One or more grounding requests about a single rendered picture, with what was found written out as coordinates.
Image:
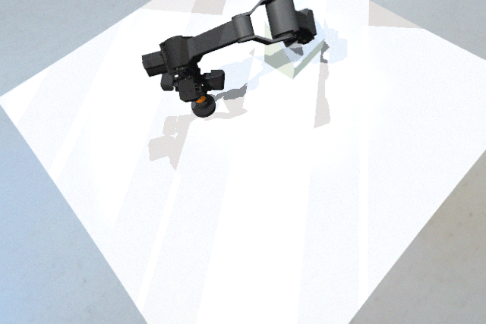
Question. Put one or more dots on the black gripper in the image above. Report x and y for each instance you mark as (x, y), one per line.
(214, 80)

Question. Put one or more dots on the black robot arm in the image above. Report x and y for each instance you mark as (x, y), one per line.
(184, 52)

